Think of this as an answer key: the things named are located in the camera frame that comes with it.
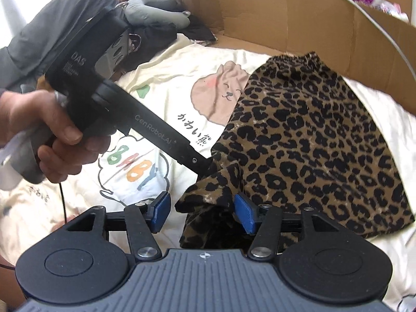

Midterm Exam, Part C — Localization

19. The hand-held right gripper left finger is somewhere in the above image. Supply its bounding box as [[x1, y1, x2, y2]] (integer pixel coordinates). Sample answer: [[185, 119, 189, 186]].
[[67, 191, 171, 262]]

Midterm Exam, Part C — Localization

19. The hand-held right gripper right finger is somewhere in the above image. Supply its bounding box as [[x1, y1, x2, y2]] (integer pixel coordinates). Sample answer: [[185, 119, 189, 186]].
[[234, 193, 345, 261]]

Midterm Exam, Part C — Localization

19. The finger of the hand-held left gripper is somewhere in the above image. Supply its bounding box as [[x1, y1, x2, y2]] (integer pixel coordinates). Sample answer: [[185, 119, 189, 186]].
[[181, 151, 214, 177]]

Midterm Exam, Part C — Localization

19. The leopard print garment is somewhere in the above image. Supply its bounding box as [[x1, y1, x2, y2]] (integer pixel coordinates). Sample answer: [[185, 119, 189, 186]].
[[175, 51, 416, 251]]

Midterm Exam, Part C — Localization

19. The person's left hand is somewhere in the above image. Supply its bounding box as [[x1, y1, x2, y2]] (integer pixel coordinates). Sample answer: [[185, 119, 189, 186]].
[[0, 89, 112, 184]]

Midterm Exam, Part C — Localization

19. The dark garment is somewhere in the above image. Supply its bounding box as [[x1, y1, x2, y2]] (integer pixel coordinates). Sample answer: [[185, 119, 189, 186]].
[[112, 26, 179, 82]]

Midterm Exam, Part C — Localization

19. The cream bear print blanket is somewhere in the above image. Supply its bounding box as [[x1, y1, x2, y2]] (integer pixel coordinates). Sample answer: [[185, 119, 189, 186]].
[[0, 41, 416, 312]]

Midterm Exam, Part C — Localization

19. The grey neck pillow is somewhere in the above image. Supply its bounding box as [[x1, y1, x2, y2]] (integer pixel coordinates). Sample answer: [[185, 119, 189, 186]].
[[125, 0, 191, 34]]

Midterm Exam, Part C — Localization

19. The black cloth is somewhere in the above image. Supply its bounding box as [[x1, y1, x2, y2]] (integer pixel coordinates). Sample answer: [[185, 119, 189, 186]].
[[180, 16, 218, 44]]

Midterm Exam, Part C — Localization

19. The large cardboard sheet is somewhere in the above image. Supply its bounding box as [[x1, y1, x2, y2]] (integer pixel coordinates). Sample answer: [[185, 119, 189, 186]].
[[169, 0, 416, 118]]

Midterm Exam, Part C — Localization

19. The purple white tissue packet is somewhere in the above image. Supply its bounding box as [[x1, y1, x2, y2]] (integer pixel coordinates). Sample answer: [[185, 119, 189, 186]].
[[348, 0, 409, 22]]

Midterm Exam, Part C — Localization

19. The white cable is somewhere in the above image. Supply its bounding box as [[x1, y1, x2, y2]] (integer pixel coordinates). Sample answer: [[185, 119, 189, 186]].
[[354, 2, 416, 69]]

